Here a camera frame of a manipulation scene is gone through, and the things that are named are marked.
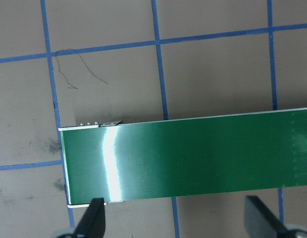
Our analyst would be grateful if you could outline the green belt conveyor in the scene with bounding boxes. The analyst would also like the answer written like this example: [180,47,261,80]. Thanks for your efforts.
[57,107,307,208]

